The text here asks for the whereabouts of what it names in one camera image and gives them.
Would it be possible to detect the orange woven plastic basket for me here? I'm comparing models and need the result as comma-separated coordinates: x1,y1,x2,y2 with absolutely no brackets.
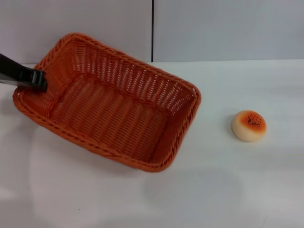
13,32,202,173

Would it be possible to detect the round toy bread bun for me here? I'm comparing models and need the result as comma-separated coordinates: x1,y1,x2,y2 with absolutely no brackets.
231,110,267,143

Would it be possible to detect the black vertical wall strip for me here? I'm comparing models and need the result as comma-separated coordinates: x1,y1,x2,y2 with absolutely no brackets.
150,0,155,63

